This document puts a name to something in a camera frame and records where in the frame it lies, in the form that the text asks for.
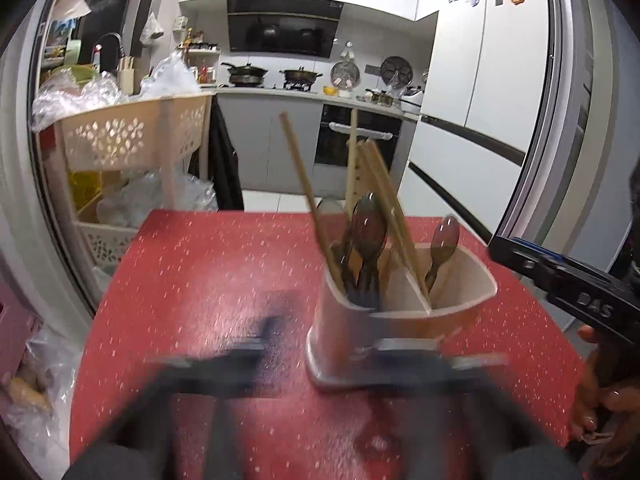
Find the small steel pot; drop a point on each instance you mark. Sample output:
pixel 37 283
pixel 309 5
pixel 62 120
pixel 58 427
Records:
pixel 382 98

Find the beige plastic storage cart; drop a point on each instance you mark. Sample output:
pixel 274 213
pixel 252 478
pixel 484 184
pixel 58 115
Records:
pixel 115 135

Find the black built-in oven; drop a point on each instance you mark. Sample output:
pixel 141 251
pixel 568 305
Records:
pixel 340 150

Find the white spice rack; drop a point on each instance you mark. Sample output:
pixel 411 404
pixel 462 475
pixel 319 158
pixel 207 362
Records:
pixel 205 67

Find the yellow oil bottle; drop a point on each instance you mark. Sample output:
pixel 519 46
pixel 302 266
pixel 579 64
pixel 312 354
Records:
pixel 85 190

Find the clear bag of food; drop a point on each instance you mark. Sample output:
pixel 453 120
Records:
pixel 30 390

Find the black wok with lid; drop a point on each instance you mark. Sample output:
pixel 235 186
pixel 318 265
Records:
pixel 246 74

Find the pile of clear plastic bags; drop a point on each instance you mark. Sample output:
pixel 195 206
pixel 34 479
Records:
pixel 150 200

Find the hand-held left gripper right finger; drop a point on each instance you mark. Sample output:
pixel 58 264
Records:
pixel 475 410

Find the crumpled clear plastic bag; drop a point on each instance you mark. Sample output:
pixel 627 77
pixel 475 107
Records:
pixel 65 95

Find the round metal steamer rack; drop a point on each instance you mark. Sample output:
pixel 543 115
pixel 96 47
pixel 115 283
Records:
pixel 345 72

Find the bronze pot with lid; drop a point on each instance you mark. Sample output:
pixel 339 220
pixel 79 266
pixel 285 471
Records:
pixel 300 76

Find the beige plastic utensil holder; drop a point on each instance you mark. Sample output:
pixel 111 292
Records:
pixel 345 330

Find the yellow bowl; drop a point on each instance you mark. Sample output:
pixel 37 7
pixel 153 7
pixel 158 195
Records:
pixel 330 91

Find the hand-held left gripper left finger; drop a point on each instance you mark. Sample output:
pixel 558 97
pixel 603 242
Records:
pixel 240 370

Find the curved kitchen faucet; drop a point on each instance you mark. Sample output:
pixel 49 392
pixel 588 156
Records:
pixel 111 34

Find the black range hood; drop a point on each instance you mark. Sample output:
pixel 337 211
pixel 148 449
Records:
pixel 285 30

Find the white rice cooker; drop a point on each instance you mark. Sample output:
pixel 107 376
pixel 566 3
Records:
pixel 414 95

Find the person's right hand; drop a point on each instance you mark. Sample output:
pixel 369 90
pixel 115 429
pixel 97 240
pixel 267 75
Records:
pixel 590 405

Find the round dark divided tray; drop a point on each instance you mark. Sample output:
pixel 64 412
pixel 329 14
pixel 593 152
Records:
pixel 397 70

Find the white refrigerator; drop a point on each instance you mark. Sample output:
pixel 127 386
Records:
pixel 475 75

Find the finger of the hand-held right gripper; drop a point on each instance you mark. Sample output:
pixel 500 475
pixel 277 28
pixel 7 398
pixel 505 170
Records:
pixel 545 254
pixel 515 260

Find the black hanging garment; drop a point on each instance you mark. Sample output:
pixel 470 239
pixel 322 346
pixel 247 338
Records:
pixel 222 160

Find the hanging white plastic bag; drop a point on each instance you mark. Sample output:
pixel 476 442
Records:
pixel 151 30

